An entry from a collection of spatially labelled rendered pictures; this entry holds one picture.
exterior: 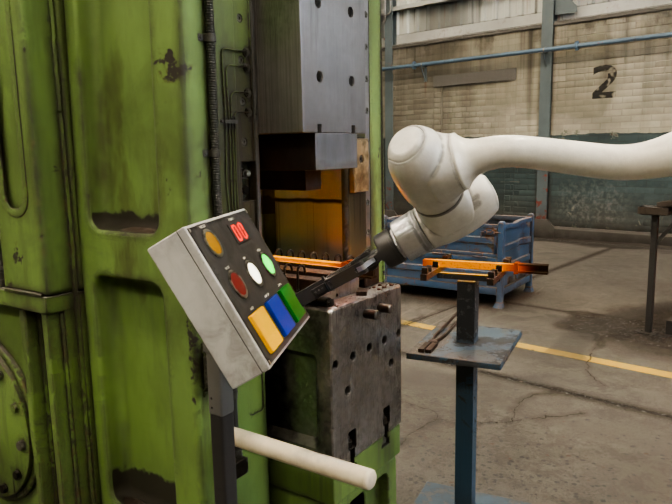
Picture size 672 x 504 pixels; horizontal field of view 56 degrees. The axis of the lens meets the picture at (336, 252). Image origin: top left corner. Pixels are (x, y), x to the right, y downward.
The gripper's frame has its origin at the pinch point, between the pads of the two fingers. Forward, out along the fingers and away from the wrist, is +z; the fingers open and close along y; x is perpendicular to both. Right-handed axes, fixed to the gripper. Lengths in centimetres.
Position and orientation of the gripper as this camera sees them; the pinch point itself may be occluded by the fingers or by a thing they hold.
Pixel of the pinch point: (313, 291)
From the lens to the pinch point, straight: 132.3
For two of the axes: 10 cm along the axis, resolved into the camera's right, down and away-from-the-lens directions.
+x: -5.1, -8.6, -0.6
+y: 1.6, -1.6, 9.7
